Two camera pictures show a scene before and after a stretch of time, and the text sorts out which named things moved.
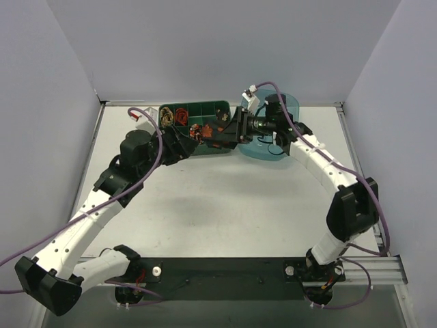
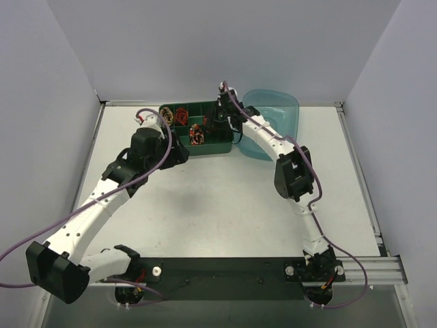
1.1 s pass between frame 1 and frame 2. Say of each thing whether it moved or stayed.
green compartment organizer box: stayed
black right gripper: moved
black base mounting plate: stayed
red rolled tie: stayed
